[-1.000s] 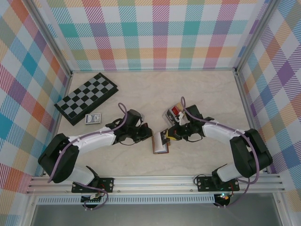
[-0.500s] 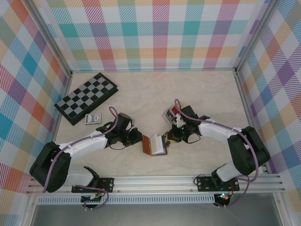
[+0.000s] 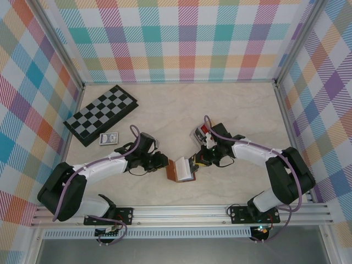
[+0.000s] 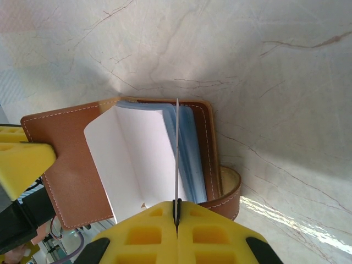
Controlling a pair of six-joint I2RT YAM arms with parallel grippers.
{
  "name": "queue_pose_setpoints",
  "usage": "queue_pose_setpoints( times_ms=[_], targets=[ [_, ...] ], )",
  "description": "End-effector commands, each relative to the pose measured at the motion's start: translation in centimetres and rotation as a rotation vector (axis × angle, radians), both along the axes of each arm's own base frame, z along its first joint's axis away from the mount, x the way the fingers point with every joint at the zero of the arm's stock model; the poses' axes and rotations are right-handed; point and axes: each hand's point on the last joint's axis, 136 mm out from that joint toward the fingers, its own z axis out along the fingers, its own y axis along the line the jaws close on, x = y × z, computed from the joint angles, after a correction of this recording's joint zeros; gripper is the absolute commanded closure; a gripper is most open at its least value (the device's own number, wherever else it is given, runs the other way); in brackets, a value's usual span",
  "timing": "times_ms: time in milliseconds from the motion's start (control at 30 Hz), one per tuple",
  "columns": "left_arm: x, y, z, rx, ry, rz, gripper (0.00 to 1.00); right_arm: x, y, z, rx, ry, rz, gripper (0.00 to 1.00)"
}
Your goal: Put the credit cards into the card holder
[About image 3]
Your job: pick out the aluminium table side rail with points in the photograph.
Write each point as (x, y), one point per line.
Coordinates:
(79, 99)
(284, 110)

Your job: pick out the red credit card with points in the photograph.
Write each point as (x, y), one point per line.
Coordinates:
(203, 127)

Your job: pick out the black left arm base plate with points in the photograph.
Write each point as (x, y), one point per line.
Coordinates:
(125, 215)

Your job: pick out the aluminium frame post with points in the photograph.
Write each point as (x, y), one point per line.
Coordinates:
(298, 41)
(73, 71)

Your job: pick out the blue playing card deck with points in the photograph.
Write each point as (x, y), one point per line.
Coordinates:
(109, 138)

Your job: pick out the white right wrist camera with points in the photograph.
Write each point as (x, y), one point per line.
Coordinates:
(210, 140)

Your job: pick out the brown leather card holder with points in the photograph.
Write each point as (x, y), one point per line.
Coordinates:
(171, 171)

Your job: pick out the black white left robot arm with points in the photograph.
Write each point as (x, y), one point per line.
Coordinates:
(63, 189)

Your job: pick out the aluminium table end rail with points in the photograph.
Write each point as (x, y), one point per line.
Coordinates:
(178, 82)

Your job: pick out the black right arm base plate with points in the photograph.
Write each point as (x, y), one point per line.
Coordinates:
(239, 215)

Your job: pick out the black VIP credit card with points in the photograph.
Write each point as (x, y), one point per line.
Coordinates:
(197, 134)

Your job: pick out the grey metal panel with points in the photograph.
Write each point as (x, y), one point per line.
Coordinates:
(178, 251)

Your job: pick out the black grey folding chessboard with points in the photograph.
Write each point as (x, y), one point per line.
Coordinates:
(104, 107)

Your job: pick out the wide aluminium mounting rail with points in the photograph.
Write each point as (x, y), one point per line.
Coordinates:
(178, 214)

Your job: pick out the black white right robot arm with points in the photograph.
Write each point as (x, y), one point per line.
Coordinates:
(291, 178)

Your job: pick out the clear plastic card box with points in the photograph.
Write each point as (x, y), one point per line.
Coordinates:
(193, 137)

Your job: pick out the aluminium frame leg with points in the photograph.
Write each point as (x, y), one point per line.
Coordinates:
(32, 247)
(331, 247)

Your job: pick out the small circuit board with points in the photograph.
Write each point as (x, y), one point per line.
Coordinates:
(262, 231)
(110, 233)

